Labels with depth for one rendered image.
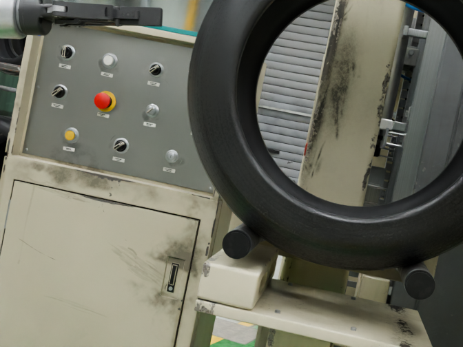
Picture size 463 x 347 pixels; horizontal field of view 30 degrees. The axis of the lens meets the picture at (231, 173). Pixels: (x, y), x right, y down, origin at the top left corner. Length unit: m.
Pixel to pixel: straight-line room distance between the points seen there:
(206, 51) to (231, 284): 0.36
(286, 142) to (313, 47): 1.24
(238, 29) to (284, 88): 9.71
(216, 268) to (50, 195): 0.90
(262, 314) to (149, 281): 0.81
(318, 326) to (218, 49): 0.45
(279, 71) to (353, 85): 9.41
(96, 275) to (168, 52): 0.57
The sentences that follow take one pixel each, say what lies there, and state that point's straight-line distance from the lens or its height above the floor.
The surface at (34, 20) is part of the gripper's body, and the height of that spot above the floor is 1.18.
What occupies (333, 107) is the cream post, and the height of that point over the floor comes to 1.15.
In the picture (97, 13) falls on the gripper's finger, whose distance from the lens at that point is 1.46.
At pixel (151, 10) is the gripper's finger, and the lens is 1.47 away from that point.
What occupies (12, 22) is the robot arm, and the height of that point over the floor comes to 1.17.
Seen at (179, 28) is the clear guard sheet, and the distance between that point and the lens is 2.12.
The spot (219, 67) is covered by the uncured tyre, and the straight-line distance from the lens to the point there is 1.33.
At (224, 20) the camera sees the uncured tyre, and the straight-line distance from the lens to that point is 1.34.
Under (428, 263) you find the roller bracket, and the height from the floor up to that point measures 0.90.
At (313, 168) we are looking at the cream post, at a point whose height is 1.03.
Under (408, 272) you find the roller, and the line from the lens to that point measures 1.33.
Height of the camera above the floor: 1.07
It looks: 3 degrees down
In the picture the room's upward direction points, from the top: 11 degrees clockwise
